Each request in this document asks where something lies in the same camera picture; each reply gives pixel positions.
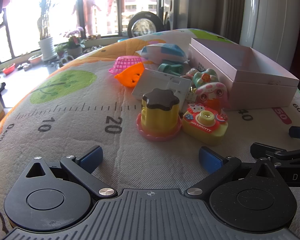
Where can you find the pink mushroom figurine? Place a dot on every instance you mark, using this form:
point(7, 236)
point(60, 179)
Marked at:
point(212, 93)

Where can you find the grey washing machine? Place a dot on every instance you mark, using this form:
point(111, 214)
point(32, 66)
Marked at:
point(175, 7)

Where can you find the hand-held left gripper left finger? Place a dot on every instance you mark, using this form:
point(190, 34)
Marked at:
point(91, 158)

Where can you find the grey curtain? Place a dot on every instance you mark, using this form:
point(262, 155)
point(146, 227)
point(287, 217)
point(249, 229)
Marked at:
point(215, 5)

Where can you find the red plastic basin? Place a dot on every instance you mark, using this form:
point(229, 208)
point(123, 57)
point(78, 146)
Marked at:
point(9, 69)

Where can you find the hanging pink pants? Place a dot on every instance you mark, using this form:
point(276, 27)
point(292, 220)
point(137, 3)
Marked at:
point(88, 10)

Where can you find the white toy keyboard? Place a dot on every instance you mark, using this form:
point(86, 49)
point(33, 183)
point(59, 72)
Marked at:
point(162, 83)

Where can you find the teal plastic toy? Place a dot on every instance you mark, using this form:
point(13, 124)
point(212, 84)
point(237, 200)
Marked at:
point(170, 68)

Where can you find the small brown figurine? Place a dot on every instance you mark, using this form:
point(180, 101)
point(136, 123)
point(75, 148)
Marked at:
point(188, 73)

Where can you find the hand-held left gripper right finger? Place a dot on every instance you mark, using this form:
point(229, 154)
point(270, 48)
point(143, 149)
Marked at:
point(210, 158)

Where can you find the pink cardboard box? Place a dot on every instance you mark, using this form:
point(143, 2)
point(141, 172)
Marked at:
point(255, 80)

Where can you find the printed play mat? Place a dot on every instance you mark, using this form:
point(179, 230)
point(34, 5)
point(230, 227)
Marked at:
point(77, 130)

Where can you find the orange plastic toy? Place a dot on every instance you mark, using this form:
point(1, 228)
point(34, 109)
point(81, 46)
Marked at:
point(130, 76)

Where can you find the round washing machine door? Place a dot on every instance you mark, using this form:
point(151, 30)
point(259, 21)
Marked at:
point(145, 26)

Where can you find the tall plant in white pot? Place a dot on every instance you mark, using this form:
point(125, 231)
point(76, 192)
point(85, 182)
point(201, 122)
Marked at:
point(48, 46)

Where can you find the hanging pink cloth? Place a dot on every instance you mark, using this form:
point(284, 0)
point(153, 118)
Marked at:
point(112, 0)

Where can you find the yellow toy camera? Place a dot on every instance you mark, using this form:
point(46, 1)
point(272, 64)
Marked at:
point(205, 127)

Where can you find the green figurine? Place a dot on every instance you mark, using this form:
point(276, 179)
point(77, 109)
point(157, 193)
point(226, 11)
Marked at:
point(205, 77)

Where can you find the yellow toy cup brown lid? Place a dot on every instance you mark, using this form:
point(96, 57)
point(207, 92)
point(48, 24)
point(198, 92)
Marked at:
point(160, 115)

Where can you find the white and blue toy vehicle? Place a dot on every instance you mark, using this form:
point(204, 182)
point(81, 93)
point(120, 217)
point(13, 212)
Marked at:
point(165, 51)

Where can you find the teal plastic basin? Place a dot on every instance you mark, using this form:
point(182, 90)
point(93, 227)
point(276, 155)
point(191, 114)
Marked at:
point(122, 40)

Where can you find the pink orchid in pot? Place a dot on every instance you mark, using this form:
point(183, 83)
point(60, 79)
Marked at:
point(73, 43)

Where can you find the pink plastic basket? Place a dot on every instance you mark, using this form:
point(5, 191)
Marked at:
point(126, 63)

